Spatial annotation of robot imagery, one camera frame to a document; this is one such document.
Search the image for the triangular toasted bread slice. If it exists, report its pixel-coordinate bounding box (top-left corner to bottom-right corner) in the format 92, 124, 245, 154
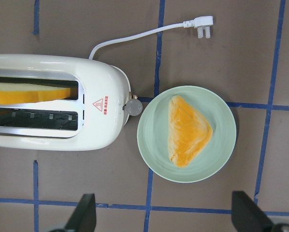
168, 95, 213, 168

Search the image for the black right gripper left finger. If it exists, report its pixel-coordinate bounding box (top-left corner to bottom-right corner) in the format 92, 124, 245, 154
51, 193, 97, 232

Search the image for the light green round plate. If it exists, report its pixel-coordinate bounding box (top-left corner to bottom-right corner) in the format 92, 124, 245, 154
137, 86, 237, 183

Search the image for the white power cord with plug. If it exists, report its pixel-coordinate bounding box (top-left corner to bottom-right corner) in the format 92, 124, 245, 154
88, 15, 214, 60

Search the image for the white two-slot toaster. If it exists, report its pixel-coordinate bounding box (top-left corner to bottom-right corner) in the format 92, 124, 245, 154
0, 54, 131, 151

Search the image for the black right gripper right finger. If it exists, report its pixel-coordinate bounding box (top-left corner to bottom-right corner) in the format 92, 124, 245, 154
231, 190, 289, 232

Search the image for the bread slice in toaster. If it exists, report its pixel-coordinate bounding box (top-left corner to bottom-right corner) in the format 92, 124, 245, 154
0, 83, 78, 105

